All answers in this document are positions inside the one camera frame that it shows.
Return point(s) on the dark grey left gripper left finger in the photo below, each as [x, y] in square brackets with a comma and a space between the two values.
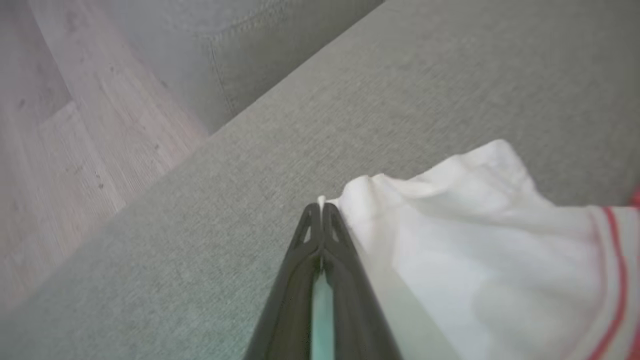
[295, 285]

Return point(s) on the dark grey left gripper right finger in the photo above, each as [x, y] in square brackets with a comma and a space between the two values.
[352, 295]

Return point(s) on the red and white jersey garment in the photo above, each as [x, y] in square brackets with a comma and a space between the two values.
[475, 240]

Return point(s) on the wide grey sofa chaise seat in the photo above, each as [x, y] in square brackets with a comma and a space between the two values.
[400, 90]

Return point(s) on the long grey sofa seat cushion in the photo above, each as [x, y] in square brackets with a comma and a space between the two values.
[250, 55]

